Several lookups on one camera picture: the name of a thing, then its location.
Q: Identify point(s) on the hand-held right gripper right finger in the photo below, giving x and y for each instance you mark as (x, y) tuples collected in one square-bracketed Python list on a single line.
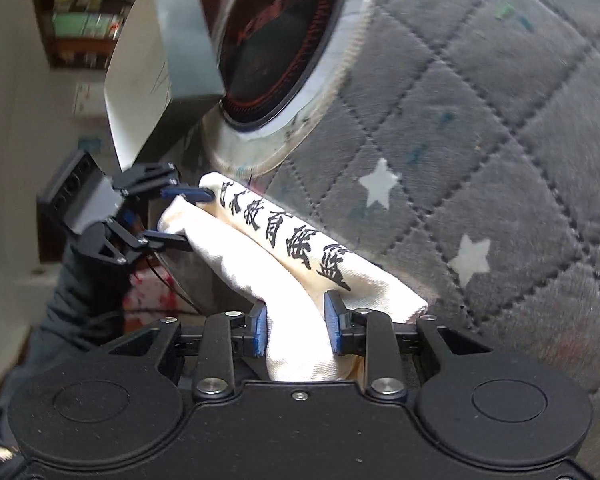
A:
[(334, 325)]

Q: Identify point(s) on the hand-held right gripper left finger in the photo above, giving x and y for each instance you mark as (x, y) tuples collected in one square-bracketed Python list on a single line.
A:
[(260, 330)]

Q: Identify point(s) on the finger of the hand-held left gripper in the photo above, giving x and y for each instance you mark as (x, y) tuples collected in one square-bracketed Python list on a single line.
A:
[(167, 241), (187, 194)]

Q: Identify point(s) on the white printed cloth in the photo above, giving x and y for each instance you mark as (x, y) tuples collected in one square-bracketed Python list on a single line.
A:
[(240, 270)]

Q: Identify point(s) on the white cardboard box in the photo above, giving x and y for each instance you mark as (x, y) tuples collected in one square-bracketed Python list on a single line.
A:
[(135, 90)]

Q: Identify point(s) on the person's left forearm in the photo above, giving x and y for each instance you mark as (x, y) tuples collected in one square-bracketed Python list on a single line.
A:
[(75, 300)]

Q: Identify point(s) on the red white patterned cloth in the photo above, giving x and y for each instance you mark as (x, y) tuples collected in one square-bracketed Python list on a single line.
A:
[(145, 295)]

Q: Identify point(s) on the round black induction cooktop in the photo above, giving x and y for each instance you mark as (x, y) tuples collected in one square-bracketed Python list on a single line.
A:
[(275, 45)]

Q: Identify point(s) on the grey quilted star table cover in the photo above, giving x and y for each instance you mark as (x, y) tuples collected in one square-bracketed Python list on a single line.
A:
[(480, 160)]

